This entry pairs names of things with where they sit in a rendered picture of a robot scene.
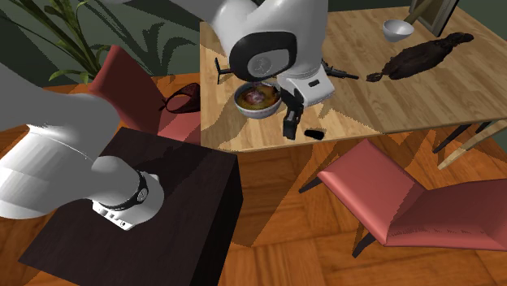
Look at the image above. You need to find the small black block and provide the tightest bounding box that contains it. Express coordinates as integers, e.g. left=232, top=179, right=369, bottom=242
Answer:
left=303, top=128, right=327, bottom=141

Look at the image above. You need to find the bowl of soup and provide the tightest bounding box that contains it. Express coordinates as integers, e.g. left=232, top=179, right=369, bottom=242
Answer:
left=233, top=81, right=284, bottom=120

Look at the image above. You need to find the wooden table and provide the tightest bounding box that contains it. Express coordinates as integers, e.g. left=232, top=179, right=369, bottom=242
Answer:
left=199, top=5, right=507, bottom=171

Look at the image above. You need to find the dark red mesh object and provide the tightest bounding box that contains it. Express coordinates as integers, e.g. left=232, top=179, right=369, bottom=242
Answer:
left=159, top=82, right=202, bottom=115

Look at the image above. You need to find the red chair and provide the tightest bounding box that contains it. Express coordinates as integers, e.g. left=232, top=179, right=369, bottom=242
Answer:
left=88, top=44, right=203, bottom=146
left=297, top=138, right=507, bottom=259

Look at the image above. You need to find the white empty bowl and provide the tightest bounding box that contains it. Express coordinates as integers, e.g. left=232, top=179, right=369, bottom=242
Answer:
left=382, top=19, right=416, bottom=44

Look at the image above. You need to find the dark brown furry object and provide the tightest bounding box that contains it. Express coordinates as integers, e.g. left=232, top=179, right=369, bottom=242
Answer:
left=365, top=32, right=475, bottom=84

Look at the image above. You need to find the green leafy plant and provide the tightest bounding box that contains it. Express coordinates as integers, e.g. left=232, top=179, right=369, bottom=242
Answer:
left=0, top=0, right=117, bottom=85

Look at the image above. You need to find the picture frame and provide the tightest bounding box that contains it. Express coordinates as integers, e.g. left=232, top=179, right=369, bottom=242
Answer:
left=403, top=0, right=461, bottom=38

